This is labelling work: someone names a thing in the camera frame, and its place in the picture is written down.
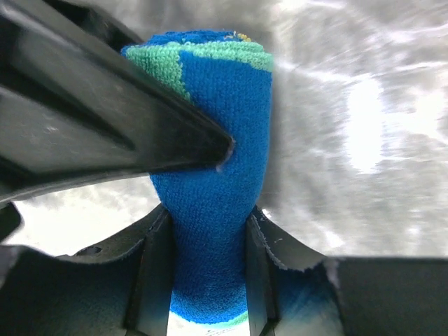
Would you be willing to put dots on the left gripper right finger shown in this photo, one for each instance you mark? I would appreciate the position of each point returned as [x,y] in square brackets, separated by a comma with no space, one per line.
[285,284]

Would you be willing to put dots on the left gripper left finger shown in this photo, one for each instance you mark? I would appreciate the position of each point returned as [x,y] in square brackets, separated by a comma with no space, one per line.
[150,240]

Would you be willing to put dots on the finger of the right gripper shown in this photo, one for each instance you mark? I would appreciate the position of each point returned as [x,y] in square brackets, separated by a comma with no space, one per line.
[74,111]

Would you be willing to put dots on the blue green crocodile towel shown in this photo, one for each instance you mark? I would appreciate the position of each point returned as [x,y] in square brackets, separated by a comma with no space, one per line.
[229,77]

